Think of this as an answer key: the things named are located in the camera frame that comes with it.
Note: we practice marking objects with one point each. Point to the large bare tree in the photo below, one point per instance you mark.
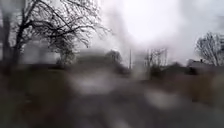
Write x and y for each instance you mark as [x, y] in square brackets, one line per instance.
[23, 33]

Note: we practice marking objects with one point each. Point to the brown grass verge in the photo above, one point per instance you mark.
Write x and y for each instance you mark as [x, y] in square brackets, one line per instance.
[30, 93]

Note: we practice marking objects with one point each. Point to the low building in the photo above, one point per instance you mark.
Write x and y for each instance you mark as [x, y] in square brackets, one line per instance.
[200, 66]

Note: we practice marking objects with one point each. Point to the bare bushes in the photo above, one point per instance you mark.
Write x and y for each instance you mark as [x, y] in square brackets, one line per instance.
[156, 63]

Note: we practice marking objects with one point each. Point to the grey path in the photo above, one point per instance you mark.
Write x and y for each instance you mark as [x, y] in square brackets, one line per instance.
[126, 110]

